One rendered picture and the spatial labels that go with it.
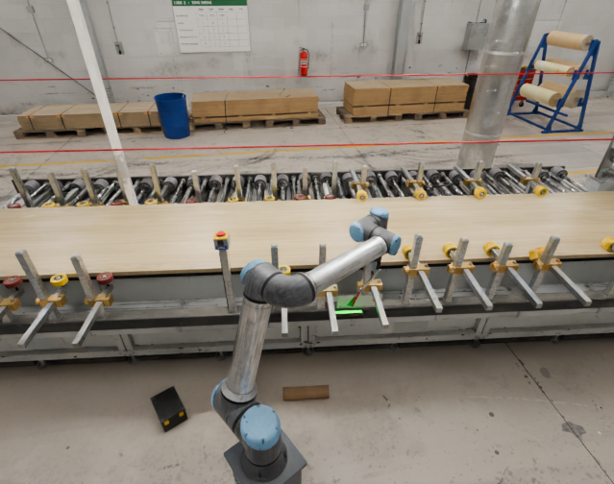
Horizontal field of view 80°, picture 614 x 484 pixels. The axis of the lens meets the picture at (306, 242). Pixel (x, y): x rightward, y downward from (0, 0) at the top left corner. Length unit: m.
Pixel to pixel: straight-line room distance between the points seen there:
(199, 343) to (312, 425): 0.96
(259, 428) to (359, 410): 1.17
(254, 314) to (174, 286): 1.12
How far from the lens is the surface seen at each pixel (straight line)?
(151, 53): 8.85
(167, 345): 2.86
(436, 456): 2.57
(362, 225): 1.65
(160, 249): 2.45
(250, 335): 1.42
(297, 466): 1.78
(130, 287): 2.50
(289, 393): 2.57
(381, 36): 9.15
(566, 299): 2.71
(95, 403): 2.96
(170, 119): 7.22
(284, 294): 1.23
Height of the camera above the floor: 2.22
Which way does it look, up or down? 34 degrees down
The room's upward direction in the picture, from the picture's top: straight up
